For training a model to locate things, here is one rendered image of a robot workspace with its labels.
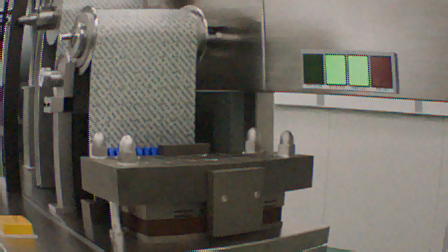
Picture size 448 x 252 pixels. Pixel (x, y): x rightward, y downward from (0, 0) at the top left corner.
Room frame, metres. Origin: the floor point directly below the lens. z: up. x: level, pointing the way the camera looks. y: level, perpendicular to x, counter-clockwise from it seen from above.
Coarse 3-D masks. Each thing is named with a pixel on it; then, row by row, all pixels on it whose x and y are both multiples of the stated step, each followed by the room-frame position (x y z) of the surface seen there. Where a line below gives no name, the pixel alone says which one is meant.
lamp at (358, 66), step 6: (354, 60) 1.04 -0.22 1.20; (360, 60) 1.03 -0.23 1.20; (366, 60) 1.02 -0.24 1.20; (354, 66) 1.04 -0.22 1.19; (360, 66) 1.03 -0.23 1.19; (366, 66) 1.02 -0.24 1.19; (354, 72) 1.04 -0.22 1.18; (360, 72) 1.03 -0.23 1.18; (366, 72) 1.02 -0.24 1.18; (354, 78) 1.04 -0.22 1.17; (360, 78) 1.03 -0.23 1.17; (366, 78) 1.02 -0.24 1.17; (354, 84) 1.04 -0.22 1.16; (360, 84) 1.03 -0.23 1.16; (366, 84) 1.02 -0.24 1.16
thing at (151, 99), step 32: (96, 64) 1.14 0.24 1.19; (128, 64) 1.18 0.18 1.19; (160, 64) 1.23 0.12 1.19; (192, 64) 1.27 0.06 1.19; (96, 96) 1.14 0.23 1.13; (128, 96) 1.19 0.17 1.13; (160, 96) 1.23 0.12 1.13; (192, 96) 1.27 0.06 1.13; (96, 128) 1.14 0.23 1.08; (128, 128) 1.19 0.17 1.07; (160, 128) 1.23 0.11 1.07; (192, 128) 1.27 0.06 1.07
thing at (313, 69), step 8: (304, 56) 1.15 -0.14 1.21; (312, 56) 1.13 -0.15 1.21; (320, 56) 1.11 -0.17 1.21; (304, 64) 1.15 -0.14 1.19; (312, 64) 1.13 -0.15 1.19; (320, 64) 1.12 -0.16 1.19; (304, 72) 1.15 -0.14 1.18; (312, 72) 1.13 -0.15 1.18; (320, 72) 1.12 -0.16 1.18; (312, 80) 1.13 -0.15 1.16; (320, 80) 1.12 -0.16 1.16
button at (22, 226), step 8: (0, 216) 0.92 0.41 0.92; (8, 216) 0.93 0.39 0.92; (16, 216) 0.95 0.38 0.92; (0, 224) 0.89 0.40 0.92; (8, 224) 0.88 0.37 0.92; (16, 224) 0.89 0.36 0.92; (24, 224) 0.90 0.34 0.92; (8, 232) 0.87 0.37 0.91; (16, 232) 0.89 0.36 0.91; (24, 232) 0.90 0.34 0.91; (32, 232) 0.91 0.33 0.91
